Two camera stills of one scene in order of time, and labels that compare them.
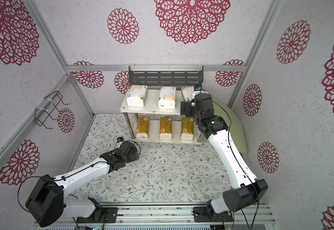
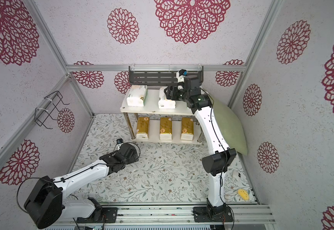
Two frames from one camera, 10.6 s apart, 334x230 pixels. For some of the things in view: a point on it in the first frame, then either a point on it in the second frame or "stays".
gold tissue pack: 187,129 stays
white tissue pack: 137,96 stays
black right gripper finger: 186,109 → 172,93
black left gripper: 133,157 stays
